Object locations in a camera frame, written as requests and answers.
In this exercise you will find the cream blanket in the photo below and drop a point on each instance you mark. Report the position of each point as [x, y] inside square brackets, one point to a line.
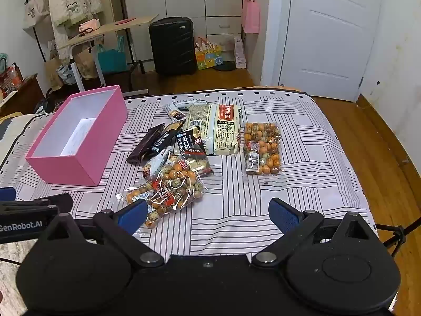
[13, 128]

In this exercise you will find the pink cardboard box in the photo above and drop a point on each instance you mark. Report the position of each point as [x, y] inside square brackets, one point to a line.
[108, 144]

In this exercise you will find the red bag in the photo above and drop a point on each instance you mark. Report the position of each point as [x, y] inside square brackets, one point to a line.
[10, 79]

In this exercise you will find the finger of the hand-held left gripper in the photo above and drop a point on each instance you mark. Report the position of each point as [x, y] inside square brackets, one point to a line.
[6, 193]
[36, 204]

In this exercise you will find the beige noodle pack red label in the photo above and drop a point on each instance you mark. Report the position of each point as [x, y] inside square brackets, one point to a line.
[225, 135]

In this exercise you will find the brown paper bag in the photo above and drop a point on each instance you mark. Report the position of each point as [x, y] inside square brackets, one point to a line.
[87, 62]
[52, 72]

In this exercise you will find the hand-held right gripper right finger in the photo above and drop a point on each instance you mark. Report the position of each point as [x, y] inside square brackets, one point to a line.
[284, 215]

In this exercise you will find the white blue wafer bar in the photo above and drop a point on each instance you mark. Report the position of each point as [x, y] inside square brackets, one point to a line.
[174, 112]
[192, 103]

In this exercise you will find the black cracker packet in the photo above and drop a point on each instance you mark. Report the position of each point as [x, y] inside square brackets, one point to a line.
[192, 144]
[162, 141]

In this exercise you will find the black round mat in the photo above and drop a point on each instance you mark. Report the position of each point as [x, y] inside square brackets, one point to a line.
[225, 66]

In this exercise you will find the white plastic bag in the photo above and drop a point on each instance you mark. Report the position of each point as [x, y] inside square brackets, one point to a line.
[67, 72]

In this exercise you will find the teal bag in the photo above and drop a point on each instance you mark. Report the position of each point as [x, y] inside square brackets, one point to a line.
[111, 59]

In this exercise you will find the canvas tote bag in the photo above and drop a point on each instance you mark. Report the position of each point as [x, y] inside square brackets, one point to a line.
[34, 10]

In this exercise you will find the black suitcase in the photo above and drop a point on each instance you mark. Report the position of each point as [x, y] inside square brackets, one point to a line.
[171, 46]

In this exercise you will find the black tripod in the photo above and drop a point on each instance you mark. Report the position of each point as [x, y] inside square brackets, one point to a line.
[396, 235]

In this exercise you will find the large clear mixed nut bag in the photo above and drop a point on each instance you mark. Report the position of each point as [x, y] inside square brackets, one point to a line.
[174, 181]

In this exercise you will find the wooden cabinet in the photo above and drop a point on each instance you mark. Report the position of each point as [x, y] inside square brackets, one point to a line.
[23, 98]

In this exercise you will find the white door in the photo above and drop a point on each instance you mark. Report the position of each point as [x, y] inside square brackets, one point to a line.
[329, 39]

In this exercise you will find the colourful gift bag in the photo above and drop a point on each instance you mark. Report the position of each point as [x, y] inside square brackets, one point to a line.
[209, 60]

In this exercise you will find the small clear mixed nut bag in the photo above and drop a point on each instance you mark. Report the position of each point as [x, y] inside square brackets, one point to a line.
[263, 144]

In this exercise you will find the pink case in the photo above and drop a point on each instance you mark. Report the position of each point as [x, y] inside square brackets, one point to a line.
[90, 24]

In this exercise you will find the pink paper bag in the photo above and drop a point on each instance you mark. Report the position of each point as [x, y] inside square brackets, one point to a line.
[250, 16]

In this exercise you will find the red flat item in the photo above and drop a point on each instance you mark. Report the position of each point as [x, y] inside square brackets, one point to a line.
[126, 21]

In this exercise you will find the yellow snack packet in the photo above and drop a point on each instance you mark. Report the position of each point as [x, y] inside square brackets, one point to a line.
[176, 126]

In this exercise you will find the dark brown snack packet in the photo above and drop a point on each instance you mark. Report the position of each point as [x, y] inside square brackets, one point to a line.
[143, 146]

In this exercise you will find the white cracker packet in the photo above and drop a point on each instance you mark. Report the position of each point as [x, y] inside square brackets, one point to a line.
[153, 166]

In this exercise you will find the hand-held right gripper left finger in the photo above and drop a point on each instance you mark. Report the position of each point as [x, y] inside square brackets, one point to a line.
[135, 215]

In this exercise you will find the white pink bag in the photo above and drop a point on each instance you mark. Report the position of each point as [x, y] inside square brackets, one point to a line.
[240, 54]

